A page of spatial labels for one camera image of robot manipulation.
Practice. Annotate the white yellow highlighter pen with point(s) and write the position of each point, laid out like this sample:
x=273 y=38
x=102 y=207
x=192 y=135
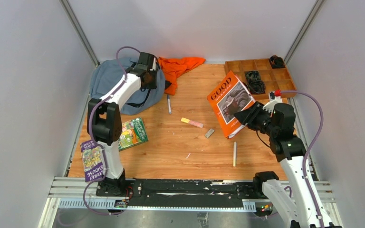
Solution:
x=234 y=154

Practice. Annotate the grey pen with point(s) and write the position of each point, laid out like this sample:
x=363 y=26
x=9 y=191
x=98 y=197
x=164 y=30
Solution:
x=169 y=104

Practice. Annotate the orange Good Morning book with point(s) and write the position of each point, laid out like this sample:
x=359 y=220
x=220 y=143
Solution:
x=229 y=97

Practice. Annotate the wooden compartment tray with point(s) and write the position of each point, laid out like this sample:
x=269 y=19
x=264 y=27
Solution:
x=273 y=78

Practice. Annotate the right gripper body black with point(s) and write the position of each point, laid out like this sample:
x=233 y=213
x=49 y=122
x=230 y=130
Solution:
x=262 y=121

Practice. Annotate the rolled dark tie corner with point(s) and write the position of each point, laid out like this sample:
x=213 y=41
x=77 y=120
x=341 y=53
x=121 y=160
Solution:
x=276 y=62

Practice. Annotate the aluminium frame rail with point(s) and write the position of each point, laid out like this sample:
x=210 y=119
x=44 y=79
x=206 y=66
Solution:
x=264 y=201

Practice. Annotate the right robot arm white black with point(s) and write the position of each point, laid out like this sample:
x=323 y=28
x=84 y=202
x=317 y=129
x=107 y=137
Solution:
x=292 y=170

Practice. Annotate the rolled dark tie middle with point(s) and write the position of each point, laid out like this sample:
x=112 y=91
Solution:
x=252 y=76

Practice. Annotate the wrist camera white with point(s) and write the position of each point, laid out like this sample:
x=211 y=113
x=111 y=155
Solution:
x=154 y=66
x=274 y=98

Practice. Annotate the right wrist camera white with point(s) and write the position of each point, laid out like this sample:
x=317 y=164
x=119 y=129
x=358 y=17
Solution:
x=274 y=98

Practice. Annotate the rolled dark tie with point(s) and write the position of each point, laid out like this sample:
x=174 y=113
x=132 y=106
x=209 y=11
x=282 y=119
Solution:
x=252 y=76
x=256 y=87

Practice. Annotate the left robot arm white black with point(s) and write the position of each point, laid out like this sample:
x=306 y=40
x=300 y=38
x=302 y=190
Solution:
x=140 y=86

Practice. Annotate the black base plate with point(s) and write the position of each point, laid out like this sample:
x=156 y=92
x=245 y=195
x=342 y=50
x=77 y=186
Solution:
x=180 y=193

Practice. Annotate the pink yellow highlighter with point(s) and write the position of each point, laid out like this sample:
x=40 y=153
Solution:
x=191 y=122

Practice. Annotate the blue grey backpack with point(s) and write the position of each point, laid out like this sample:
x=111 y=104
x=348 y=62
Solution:
x=109 y=73

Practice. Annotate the rolled dark tie lower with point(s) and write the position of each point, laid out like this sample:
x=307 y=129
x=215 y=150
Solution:
x=256 y=87

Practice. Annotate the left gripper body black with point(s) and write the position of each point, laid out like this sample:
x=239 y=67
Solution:
x=152 y=80

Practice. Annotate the green treehouse book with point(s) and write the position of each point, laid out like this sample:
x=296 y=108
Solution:
x=133 y=134

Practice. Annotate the purple treehouse book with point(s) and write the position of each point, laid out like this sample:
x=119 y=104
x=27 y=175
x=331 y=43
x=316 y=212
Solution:
x=92 y=159

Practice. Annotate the orange cloth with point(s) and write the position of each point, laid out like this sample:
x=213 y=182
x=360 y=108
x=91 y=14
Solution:
x=173 y=68

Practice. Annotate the speckled grey eraser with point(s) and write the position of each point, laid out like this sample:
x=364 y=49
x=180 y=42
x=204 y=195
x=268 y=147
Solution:
x=209 y=133

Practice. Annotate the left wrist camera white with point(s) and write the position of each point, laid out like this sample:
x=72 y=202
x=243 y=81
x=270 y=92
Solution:
x=154 y=66

